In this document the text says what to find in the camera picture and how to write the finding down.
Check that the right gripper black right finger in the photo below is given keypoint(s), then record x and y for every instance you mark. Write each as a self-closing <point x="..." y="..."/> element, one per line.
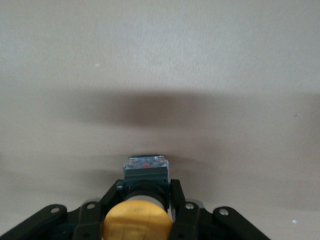
<point x="190" y="222"/>

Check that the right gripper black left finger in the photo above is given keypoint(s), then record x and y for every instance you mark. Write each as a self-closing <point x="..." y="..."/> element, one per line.
<point x="90" y="220"/>

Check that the yellow mushroom push button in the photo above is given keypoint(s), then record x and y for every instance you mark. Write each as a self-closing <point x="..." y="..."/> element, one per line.
<point x="137" y="220"/>

